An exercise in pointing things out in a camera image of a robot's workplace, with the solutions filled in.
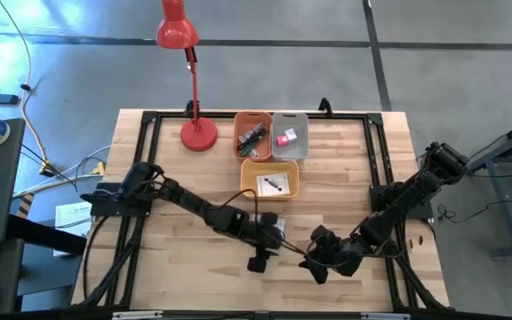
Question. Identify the grey plastic bin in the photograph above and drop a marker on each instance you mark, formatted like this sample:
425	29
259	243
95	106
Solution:
298	151

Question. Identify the white paper sheet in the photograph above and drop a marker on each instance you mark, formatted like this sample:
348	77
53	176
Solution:
71	213

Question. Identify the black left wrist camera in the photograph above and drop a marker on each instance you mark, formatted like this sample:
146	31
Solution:
257	264

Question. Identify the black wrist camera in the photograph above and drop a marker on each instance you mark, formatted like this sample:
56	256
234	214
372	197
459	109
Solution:
325	235
257	264

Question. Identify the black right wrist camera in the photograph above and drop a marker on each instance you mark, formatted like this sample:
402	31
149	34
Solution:
325	235

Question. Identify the grey table stand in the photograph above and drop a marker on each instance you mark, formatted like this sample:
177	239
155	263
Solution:
511	213

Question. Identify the yellow plastic bin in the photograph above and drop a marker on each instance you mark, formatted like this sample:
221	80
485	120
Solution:
249	182

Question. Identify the black aluminium table frame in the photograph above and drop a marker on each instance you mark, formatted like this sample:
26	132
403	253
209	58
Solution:
349	115

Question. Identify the red power adapter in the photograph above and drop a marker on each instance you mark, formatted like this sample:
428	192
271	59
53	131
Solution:
282	141

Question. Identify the red desk lamp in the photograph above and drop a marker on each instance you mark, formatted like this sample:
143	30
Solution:
176	31

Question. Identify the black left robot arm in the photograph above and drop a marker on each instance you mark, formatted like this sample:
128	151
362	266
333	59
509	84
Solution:
185	200

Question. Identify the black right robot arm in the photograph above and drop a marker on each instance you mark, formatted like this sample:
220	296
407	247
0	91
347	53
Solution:
398	204

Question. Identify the black frame clamp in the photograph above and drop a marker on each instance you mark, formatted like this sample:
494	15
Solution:
325	106

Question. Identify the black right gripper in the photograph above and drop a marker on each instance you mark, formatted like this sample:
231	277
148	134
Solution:
342	255

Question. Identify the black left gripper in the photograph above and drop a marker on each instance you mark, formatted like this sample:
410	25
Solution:
256	229

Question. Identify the orange plastic bin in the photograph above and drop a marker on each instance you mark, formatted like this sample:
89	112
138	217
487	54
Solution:
238	120

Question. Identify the silver metal bracket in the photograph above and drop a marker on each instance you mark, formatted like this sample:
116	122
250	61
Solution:
385	316
136	315

